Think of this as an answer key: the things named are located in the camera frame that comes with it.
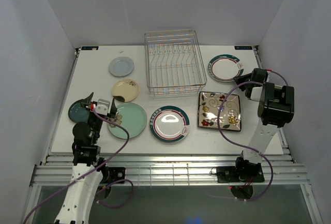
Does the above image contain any white plate teal rim back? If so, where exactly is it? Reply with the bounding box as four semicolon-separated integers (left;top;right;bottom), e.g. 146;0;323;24
207;54;244;82

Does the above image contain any white plate teal rim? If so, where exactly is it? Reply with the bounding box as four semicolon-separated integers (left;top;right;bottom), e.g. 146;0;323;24
207;54;244;82
148;106;190;143

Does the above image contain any square floral plate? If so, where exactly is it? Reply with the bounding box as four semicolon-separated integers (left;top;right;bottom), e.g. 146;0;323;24
197;92;242;132

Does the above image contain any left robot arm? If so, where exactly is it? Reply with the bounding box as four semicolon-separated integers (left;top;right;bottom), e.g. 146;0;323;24
54;93;111;223

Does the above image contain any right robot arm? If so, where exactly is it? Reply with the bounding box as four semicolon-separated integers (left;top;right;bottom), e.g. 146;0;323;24
108;68;294;182

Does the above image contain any dark teal saucer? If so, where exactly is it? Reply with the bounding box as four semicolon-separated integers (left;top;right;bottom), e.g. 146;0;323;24
68;99;89;123

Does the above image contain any mint green flower plate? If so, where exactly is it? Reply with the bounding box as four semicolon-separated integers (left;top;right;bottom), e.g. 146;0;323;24
110;102;147;138

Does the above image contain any cream plate with flowers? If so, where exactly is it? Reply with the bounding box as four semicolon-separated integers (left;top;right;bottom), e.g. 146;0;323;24
111;79;139;102

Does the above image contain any dark label sticker right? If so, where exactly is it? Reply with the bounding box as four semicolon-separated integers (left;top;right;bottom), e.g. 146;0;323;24
234;46;253;50

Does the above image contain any dark label sticker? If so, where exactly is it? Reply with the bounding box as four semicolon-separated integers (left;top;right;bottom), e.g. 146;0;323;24
234;46;253;50
81;46;99;51

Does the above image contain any light blue scalloped plate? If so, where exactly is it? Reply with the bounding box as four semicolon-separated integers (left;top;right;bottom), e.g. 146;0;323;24
108;56;134;77

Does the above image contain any dark label sticker left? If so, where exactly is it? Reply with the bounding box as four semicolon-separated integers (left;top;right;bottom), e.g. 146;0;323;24
81;46;99;51

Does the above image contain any white plate teal rim front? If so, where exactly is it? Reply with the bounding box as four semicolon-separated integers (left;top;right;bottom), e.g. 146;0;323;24
148;106;190;143

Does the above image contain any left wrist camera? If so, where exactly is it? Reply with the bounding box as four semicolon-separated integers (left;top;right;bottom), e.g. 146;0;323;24
94;99;110;115

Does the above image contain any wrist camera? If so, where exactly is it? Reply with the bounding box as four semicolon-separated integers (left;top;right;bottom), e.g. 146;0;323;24
249;86;263;102
94;99;110;115

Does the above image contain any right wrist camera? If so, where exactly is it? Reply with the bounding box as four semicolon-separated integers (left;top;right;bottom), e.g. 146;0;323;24
249;86;263;102

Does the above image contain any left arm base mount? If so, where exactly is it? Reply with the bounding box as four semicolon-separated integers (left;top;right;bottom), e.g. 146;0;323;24
100;166;126;184

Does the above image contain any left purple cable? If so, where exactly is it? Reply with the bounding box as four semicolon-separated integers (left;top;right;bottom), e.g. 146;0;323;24
22;109;134;224

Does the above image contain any metal wire dish rack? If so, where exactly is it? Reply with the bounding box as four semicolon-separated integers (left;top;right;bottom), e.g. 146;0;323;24
144;29;207;97

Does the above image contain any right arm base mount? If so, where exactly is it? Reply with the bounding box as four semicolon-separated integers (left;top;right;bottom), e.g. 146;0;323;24
216;166;265;183

